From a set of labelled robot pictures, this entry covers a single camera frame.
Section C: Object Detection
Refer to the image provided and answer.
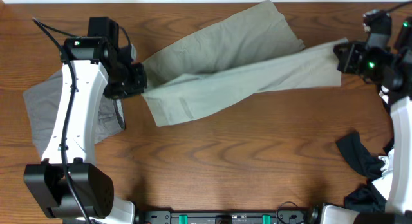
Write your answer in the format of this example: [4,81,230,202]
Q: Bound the white shirt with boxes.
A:
[372,86,394,200]

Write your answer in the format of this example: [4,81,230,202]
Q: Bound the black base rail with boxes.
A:
[135,209,319,224]

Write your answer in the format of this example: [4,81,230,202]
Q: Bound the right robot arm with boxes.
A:
[307,9,411,223]

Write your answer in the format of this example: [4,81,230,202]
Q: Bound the black garment with red band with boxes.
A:
[335,130,394,213]

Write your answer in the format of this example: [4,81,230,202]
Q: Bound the folded grey shorts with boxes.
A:
[23,70,126,156]

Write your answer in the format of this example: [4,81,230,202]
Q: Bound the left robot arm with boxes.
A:
[24,17,147,223]

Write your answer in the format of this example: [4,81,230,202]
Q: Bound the khaki shorts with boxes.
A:
[143,0,341,127]

